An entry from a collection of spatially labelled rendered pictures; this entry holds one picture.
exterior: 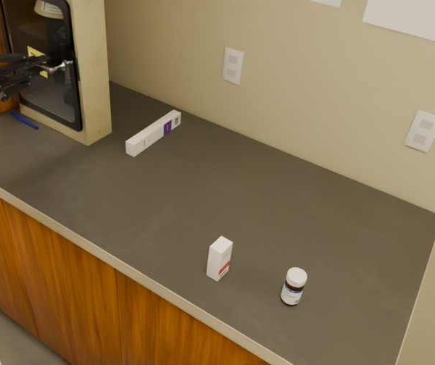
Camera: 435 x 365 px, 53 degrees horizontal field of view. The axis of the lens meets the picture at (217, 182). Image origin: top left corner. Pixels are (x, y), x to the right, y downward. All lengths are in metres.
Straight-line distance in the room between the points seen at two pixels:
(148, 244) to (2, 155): 0.58
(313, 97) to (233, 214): 0.47
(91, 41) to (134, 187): 0.43
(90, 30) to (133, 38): 0.45
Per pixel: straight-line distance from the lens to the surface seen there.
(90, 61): 1.36
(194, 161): 1.40
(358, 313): 1.08
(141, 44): 1.74
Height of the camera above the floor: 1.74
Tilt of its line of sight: 38 degrees down
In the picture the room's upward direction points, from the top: 7 degrees clockwise
